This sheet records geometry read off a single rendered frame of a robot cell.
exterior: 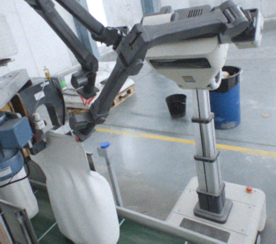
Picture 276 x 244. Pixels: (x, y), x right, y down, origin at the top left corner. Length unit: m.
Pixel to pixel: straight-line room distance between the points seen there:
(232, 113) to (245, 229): 1.73
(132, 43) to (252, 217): 1.45
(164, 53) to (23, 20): 5.35
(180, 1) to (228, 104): 6.69
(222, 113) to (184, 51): 2.16
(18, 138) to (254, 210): 1.52
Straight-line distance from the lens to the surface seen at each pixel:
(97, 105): 1.18
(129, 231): 1.85
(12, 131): 1.14
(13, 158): 1.24
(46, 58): 6.75
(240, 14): 1.09
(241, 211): 2.08
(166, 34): 0.93
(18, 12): 6.50
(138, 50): 0.90
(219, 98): 3.32
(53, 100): 1.59
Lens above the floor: 1.68
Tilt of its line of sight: 22 degrees down
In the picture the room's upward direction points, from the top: 11 degrees counter-clockwise
